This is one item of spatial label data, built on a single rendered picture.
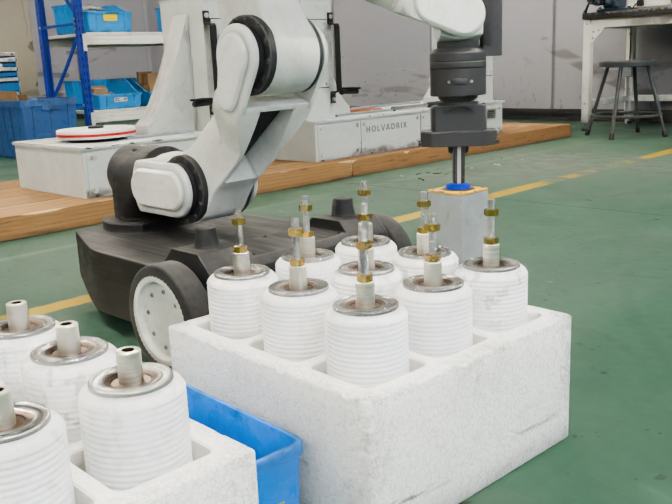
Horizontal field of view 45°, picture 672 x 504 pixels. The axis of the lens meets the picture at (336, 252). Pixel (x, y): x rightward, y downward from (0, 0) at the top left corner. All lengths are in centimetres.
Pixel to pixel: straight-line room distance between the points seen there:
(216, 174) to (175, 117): 180
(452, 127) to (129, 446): 77
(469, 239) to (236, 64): 51
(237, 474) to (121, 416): 12
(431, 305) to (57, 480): 47
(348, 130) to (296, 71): 235
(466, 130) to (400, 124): 282
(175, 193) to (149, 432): 99
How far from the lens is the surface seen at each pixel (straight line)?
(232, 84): 148
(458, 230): 130
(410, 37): 751
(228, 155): 159
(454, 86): 127
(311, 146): 371
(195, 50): 344
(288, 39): 148
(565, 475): 110
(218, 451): 77
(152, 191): 174
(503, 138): 472
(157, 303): 145
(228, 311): 107
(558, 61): 666
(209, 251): 143
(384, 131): 402
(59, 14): 641
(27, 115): 546
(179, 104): 342
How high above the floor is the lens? 52
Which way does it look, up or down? 13 degrees down
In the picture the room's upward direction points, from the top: 2 degrees counter-clockwise
